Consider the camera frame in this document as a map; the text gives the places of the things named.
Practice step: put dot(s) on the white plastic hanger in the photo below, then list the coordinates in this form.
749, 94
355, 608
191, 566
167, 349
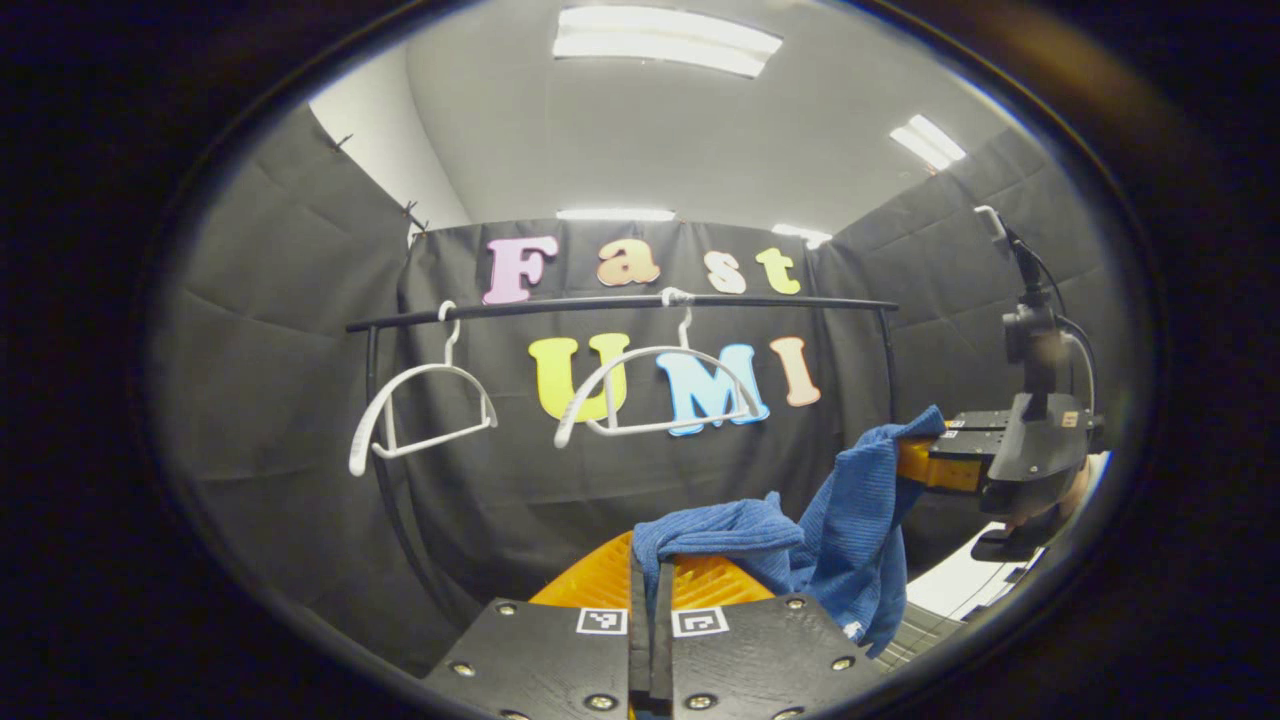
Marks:
650, 350
430, 368

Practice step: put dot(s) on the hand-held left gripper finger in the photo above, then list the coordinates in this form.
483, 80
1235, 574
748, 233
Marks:
664, 645
640, 645

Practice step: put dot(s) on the black clothes rack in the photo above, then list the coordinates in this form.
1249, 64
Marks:
560, 305

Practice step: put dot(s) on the black backdrop cloth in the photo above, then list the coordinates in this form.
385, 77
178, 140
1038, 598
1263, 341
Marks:
280, 350

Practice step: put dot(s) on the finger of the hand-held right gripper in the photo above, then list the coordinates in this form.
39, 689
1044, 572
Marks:
985, 420
925, 468

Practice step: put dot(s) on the large ceiling light panel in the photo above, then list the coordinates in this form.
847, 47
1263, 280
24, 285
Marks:
665, 40

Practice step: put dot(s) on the white platform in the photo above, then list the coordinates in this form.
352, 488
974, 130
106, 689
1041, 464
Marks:
960, 585

